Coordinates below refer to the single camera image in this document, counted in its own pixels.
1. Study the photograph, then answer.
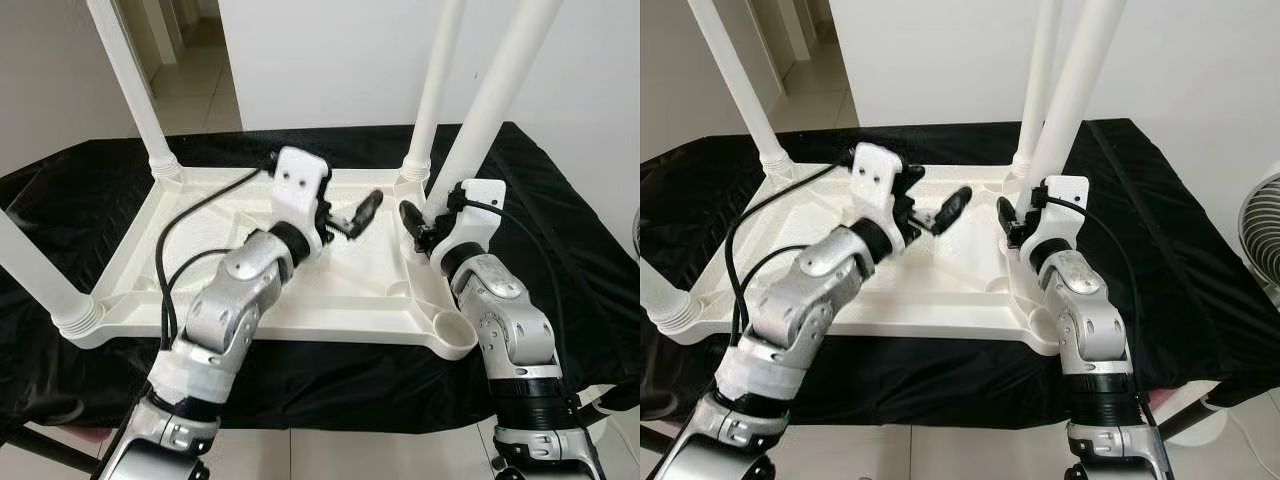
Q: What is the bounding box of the black table cloth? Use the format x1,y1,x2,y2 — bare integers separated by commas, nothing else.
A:
0,121,640,437
640,118,1280,433

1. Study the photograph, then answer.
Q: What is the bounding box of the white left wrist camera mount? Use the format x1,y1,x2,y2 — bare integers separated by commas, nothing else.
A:
850,141,908,243
270,146,334,248

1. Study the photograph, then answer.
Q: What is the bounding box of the black metal table leg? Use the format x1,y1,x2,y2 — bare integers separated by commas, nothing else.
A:
0,424,103,477

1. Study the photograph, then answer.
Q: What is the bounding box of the white plastic table top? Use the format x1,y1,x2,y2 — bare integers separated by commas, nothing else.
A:
66,164,481,362
658,158,1063,357

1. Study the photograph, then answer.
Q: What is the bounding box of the cream door frame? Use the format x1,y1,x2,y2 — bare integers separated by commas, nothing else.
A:
128,0,203,98
758,0,833,88

